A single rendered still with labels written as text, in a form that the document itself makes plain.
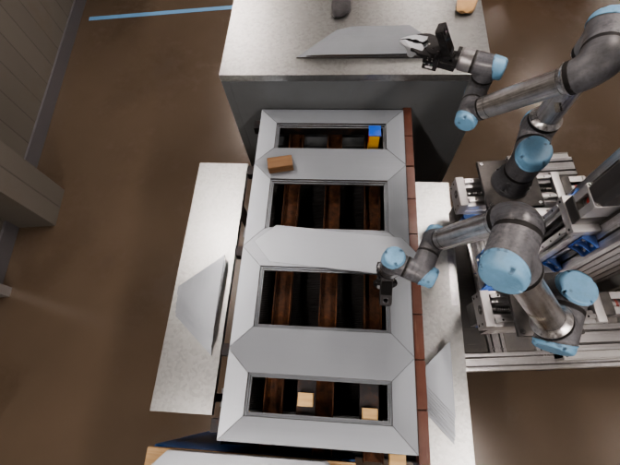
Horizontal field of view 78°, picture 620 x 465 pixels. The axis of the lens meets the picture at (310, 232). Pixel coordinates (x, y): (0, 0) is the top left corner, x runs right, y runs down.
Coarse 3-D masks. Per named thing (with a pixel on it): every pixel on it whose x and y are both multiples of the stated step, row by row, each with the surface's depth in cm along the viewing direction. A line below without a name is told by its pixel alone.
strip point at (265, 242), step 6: (276, 228) 177; (264, 234) 176; (270, 234) 176; (258, 240) 175; (264, 240) 175; (270, 240) 175; (258, 246) 174; (264, 246) 174; (270, 246) 174; (264, 252) 173; (270, 252) 173
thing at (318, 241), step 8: (312, 232) 175; (320, 232) 175; (312, 240) 174; (320, 240) 173; (312, 248) 172; (320, 248) 172; (312, 256) 170; (320, 256) 170; (312, 264) 169; (320, 264) 169
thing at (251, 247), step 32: (288, 128) 203; (320, 128) 201; (352, 128) 199; (384, 128) 197; (384, 192) 183; (256, 256) 172; (256, 320) 163; (384, 384) 150; (256, 416) 147; (288, 416) 147
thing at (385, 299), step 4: (380, 280) 145; (384, 280) 144; (388, 280) 144; (392, 280) 144; (380, 284) 145; (384, 284) 144; (388, 284) 144; (392, 284) 144; (380, 288) 145; (384, 288) 145; (388, 288) 144; (392, 288) 144; (380, 292) 145; (384, 292) 145; (388, 292) 145; (380, 296) 145; (384, 296) 145; (388, 296) 145; (380, 300) 145; (384, 300) 145; (388, 300) 144; (380, 304) 145; (384, 304) 145; (388, 304) 145
